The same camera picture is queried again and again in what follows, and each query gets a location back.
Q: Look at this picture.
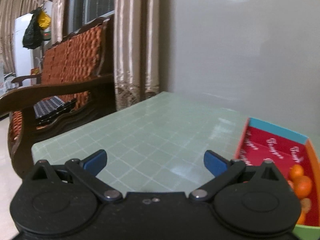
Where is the wooden sofa with orange cushions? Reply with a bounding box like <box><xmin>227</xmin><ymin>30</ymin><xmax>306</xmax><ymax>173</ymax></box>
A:
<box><xmin>0</xmin><ymin>14</ymin><xmax>117</xmax><ymax>179</ymax></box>

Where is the white refrigerator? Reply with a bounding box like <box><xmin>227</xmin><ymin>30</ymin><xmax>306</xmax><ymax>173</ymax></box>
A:
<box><xmin>13</xmin><ymin>12</ymin><xmax>35</xmax><ymax>82</ymax></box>

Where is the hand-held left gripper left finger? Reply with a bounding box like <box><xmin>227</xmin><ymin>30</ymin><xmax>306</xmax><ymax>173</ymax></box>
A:
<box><xmin>23</xmin><ymin>149</ymin><xmax>123</xmax><ymax>203</ymax></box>

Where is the colourful cardboard box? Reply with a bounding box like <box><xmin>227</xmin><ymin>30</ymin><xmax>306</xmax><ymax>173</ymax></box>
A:
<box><xmin>232</xmin><ymin>117</ymin><xmax>320</xmax><ymax>240</ymax></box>

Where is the small orange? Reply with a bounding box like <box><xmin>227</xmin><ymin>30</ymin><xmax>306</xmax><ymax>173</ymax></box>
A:
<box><xmin>289</xmin><ymin>164</ymin><xmax>305</xmax><ymax>182</ymax></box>

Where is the beige satin curtain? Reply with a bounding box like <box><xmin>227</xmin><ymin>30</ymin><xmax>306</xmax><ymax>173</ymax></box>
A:
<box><xmin>113</xmin><ymin>0</ymin><xmax>161</xmax><ymax>112</ymax></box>
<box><xmin>0</xmin><ymin>0</ymin><xmax>72</xmax><ymax>75</ymax></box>

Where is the black and white checked cloth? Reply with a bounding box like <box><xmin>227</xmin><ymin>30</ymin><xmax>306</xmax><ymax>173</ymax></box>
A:
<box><xmin>33</xmin><ymin>96</ymin><xmax>78</xmax><ymax>127</ymax></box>

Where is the dark green hanging bag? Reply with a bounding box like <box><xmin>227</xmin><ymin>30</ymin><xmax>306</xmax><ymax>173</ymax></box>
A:
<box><xmin>22</xmin><ymin>9</ymin><xmax>43</xmax><ymax>50</ymax></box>

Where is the large orange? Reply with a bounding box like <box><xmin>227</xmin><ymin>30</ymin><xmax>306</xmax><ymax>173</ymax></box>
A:
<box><xmin>292</xmin><ymin>175</ymin><xmax>313</xmax><ymax>198</ymax></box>

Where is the yellow hanging bag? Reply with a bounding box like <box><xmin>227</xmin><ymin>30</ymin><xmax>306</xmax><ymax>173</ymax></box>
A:
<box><xmin>37</xmin><ymin>11</ymin><xmax>52</xmax><ymax>30</ymax></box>

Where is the window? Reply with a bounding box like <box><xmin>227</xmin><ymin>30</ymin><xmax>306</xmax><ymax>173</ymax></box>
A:
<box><xmin>67</xmin><ymin>0</ymin><xmax>116</xmax><ymax>32</ymax></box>

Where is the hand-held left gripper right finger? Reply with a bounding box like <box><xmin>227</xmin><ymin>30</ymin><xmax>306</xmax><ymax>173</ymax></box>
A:
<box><xmin>189</xmin><ymin>150</ymin><xmax>287</xmax><ymax>203</ymax></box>

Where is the green checked tablecloth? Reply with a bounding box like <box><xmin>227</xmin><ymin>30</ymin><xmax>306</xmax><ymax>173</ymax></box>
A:
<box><xmin>31</xmin><ymin>91</ymin><xmax>253</xmax><ymax>197</ymax></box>

